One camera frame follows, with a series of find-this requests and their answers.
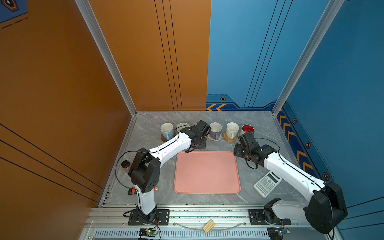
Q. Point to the spice jar black lid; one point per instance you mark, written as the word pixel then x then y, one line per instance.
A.
pixel 125 165

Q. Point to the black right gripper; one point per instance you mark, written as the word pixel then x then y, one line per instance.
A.
pixel 237 148

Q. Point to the aluminium front rail frame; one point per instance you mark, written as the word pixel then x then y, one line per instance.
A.
pixel 196 222

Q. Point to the green circuit board left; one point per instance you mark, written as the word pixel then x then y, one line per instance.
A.
pixel 148 234

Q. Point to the white mug red inside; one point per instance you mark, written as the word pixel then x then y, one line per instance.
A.
pixel 245 129

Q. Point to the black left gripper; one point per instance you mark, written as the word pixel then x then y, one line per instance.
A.
pixel 204 144

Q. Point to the pink plastic tray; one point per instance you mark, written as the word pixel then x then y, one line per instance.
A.
pixel 207 172

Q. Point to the small wooden block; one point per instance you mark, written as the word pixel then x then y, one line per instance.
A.
pixel 209 226

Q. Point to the grey aluminium corner post left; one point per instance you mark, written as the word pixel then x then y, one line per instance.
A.
pixel 101 42

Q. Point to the lilac mug white inside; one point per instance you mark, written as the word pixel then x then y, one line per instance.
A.
pixel 216 130

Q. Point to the grey aluminium corner post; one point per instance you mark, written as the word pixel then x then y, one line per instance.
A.
pixel 318 34
pixel 101 42

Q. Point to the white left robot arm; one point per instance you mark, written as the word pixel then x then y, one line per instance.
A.
pixel 145 169

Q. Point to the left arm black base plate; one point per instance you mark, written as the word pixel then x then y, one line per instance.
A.
pixel 158 217

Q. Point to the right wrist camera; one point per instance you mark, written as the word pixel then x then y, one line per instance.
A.
pixel 247 140

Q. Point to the round brown wooden coaster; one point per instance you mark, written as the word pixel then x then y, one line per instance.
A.
pixel 164 139

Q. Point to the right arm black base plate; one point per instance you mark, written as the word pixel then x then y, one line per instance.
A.
pixel 259 217

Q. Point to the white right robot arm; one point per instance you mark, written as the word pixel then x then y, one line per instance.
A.
pixel 324 206

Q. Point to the cream multicolour woven coaster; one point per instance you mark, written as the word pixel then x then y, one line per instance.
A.
pixel 212 139

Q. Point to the light blue mug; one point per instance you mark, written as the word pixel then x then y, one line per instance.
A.
pixel 167 131

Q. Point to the circuit board right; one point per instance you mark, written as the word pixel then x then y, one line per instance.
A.
pixel 277 234

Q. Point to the tan rattan coaster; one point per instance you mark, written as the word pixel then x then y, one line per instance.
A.
pixel 227 139

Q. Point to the orange black utility knife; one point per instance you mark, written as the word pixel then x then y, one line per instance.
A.
pixel 134 191

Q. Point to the white scientific calculator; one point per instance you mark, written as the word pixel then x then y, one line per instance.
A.
pixel 267 183

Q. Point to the grey aluminium corner post right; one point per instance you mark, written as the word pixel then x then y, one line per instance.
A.
pixel 318 34

